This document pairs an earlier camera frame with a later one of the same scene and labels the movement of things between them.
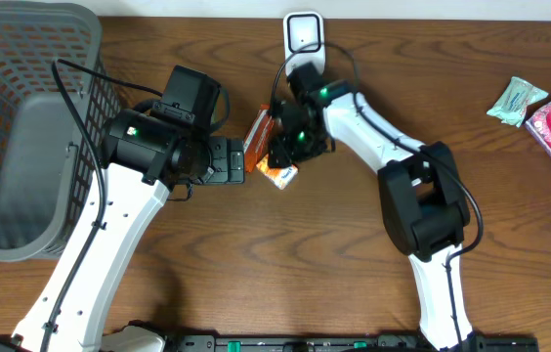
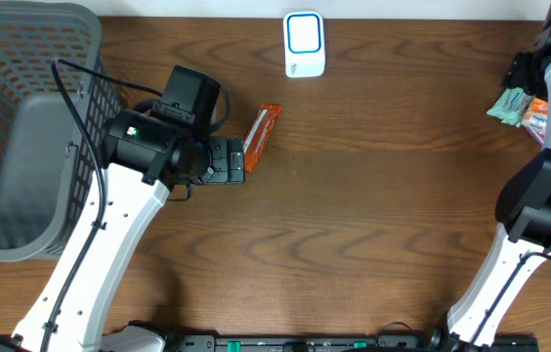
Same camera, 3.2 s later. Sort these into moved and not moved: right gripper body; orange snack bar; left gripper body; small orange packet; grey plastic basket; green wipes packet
Moved: small orange packet; right gripper body
Not moved: left gripper body; green wipes packet; orange snack bar; grey plastic basket
